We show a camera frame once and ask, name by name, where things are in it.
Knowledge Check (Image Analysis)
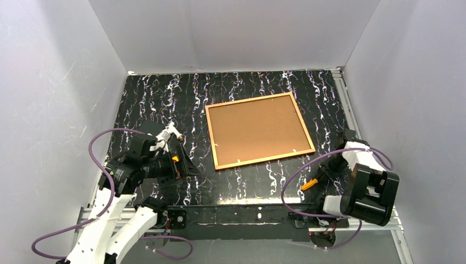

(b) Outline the white plastic pipe fitting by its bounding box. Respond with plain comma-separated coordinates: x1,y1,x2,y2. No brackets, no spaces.
156,122,184,141

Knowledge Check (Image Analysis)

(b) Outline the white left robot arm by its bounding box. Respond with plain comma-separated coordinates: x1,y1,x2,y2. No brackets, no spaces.
58,131,198,263

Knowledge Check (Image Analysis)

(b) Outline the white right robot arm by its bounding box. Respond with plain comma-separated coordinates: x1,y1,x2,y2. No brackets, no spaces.
317,129,400,226

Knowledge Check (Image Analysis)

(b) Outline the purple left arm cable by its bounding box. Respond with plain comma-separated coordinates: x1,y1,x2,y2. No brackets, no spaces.
31,128,193,261

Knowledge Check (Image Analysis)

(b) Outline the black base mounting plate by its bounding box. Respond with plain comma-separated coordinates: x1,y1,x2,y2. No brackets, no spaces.
149,204,328,241

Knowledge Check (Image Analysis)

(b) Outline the black flat card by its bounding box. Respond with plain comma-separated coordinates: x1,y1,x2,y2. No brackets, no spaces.
138,120,165,137

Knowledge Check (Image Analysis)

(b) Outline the yellow handled screwdriver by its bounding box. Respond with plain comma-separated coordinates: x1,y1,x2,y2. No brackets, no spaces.
300,175,327,191

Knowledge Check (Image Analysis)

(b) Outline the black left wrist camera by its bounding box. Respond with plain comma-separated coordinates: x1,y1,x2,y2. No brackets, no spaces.
127,135,167,163

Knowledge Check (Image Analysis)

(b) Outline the red wooden picture frame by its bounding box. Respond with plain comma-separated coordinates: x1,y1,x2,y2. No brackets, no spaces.
205,92,316,171

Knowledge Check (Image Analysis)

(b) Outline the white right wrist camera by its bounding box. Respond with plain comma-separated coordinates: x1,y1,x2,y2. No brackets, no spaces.
342,141,385,172

